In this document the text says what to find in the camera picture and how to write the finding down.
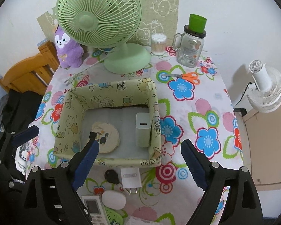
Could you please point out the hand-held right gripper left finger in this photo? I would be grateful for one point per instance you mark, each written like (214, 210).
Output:
(86, 161)

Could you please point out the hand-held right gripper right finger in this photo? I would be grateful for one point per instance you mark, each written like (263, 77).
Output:
(194, 166)

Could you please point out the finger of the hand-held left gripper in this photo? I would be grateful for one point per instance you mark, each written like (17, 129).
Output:
(25, 134)

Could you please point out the black key fob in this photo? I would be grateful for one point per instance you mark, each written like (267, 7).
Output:
(111, 175)

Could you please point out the round printed coaster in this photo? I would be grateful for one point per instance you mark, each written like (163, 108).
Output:
(109, 136)

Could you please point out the white remote control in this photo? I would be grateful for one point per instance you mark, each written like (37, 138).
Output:
(93, 207)

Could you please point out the white charger plug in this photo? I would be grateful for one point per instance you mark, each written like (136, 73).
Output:
(130, 178)

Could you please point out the green perforated case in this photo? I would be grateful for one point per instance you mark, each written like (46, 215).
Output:
(112, 216)

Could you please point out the white power adapter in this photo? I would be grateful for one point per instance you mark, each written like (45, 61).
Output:
(142, 133)

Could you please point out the yellow fabric storage box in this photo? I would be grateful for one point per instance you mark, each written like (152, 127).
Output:
(107, 93)

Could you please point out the printed white plastic bag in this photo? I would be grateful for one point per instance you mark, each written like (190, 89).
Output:
(22, 154)

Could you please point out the black clothing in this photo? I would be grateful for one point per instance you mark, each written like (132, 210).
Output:
(21, 107)

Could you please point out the purple plush toy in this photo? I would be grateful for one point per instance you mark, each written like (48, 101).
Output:
(69, 51)

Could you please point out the glass mug jar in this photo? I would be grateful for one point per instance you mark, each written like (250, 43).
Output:
(189, 49)

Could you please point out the cotton swab container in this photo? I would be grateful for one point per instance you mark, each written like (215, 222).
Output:
(158, 45)

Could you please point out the green desk fan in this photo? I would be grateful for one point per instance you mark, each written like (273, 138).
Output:
(89, 20)

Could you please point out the green plastic cup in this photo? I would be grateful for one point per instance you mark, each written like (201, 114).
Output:
(197, 23)

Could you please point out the beige printed placemat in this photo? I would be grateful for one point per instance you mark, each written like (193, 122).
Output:
(164, 4)

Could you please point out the white wall fan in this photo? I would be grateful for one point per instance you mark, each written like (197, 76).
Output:
(264, 84)

